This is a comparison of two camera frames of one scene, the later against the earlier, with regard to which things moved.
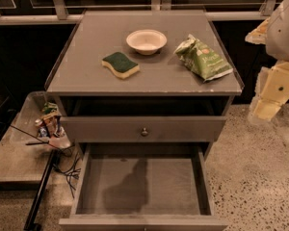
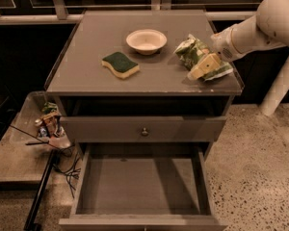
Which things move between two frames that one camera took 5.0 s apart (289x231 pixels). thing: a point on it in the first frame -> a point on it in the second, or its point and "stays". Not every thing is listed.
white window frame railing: [65, 4] stays
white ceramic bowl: [146, 41] stays
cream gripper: [284, 36] -> [222, 45]
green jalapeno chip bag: [201, 59] stays
